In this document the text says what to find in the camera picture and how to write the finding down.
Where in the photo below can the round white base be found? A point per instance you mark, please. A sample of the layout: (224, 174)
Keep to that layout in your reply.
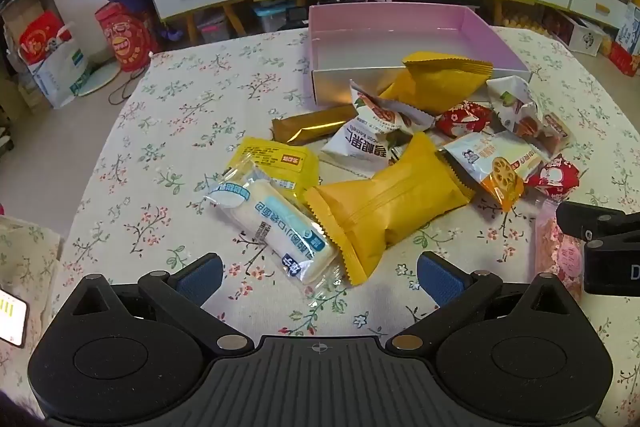
(102, 77)

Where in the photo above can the white red nut packet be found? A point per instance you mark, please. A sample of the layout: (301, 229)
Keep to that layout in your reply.
(385, 112)

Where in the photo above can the smartphone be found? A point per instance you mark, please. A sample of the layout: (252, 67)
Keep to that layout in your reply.
(10, 317)

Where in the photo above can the orange-yellow snack packet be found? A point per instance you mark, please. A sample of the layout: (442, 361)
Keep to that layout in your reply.
(440, 82)
(385, 207)

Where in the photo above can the blue white carton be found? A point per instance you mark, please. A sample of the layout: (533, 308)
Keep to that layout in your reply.
(629, 29)

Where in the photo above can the red printed barrel bag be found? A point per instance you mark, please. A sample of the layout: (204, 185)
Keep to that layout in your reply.
(125, 37)

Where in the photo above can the white packet dark lettering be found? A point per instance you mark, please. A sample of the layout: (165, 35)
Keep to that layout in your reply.
(360, 144)

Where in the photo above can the red floral snack packet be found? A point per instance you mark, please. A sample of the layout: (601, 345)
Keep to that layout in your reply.
(462, 117)
(552, 177)

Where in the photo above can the red gift bag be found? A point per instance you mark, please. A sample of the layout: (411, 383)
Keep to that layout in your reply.
(42, 39)

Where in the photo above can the lemon yellow printed packet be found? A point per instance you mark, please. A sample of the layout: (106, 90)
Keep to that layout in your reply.
(280, 162)

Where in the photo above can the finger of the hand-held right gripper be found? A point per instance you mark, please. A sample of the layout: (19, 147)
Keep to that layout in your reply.
(595, 222)

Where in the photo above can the clear box pink contents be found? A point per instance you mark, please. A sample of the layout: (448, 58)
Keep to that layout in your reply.
(212, 27)

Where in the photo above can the white printed carton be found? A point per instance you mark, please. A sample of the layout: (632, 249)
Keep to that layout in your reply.
(582, 37)

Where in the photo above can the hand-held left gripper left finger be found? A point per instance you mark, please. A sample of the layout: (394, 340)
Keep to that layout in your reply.
(200, 279)

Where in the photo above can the lotus root snack packet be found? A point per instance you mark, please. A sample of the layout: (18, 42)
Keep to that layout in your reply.
(495, 167)

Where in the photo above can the pink cardboard box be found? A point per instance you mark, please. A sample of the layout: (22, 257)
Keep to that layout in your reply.
(390, 42)

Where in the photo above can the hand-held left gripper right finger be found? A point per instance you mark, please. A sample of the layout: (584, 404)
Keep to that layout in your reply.
(440, 279)

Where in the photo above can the blue lid storage box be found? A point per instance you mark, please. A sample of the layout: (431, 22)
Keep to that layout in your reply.
(272, 14)

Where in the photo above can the floral tablecloth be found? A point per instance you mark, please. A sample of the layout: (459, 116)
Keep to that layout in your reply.
(175, 107)

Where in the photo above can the yellow egg tray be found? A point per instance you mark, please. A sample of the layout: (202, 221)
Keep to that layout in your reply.
(517, 19)

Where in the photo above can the clear bread packet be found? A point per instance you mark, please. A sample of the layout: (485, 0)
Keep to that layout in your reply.
(280, 222)

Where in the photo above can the gold brown bar wrapper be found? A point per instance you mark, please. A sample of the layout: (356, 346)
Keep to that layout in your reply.
(310, 124)

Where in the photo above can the small red box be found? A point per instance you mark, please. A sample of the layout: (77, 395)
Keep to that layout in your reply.
(625, 59)

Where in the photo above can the pink clear snack packet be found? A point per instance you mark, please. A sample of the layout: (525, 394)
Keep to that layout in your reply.
(557, 247)

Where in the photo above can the white blue sack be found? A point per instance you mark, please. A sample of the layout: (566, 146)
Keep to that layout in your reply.
(60, 79)

